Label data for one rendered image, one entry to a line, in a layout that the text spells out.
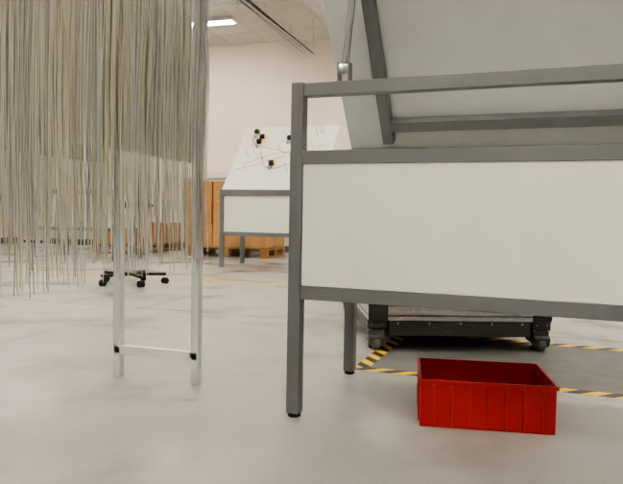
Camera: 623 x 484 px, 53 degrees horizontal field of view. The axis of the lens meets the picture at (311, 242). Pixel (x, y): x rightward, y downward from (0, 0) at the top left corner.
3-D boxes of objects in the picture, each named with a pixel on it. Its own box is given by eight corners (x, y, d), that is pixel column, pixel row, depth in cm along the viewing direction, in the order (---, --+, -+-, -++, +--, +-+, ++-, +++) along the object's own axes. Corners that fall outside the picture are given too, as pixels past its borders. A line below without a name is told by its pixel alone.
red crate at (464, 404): (416, 398, 211) (417, 356, 211) (537, 405, 206) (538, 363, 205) (418, 426, 183) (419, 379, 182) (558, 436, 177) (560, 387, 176)
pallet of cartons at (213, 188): (185, 255, 878) (185, 181, 873) (209, 252, 955) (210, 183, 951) (266, 258, 845) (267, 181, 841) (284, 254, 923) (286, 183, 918)
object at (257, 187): (318, 272, 669) (321, 115, 661) (218, 266, 706) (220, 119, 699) (337, 266, 737) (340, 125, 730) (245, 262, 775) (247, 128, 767)
